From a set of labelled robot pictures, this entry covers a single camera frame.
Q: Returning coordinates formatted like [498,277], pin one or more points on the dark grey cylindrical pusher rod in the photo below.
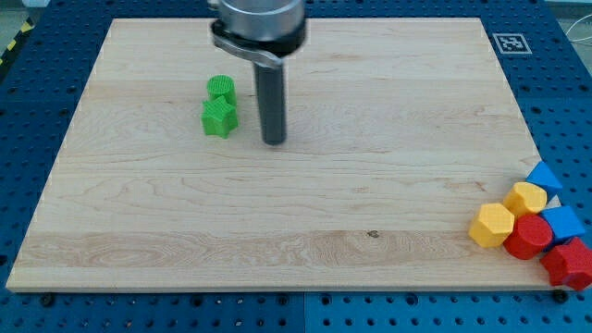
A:
[270,94]

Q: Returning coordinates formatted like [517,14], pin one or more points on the green star block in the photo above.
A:
[219,117]

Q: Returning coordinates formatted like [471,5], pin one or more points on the red star block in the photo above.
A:
[569,265]

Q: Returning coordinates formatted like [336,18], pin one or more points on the green cylinder block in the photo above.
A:
[222,86]

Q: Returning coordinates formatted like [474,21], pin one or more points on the light wooden board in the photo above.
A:
[398,130]

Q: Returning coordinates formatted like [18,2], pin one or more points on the white fiducial marker tag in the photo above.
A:
[511,44]

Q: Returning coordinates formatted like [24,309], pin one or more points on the yellow black hazard tape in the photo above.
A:
[17,43]

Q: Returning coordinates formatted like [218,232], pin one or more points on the yellow hexagon block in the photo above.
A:
[491,225]

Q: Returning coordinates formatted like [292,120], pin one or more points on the yellow heart block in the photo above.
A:
[525,198]

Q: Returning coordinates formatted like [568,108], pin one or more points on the blue triangle block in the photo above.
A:
[542,176]

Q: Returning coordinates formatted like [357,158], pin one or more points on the red cylinder block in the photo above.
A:
[530,236]

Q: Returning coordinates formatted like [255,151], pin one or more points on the blue cube block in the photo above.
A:
[564,223]

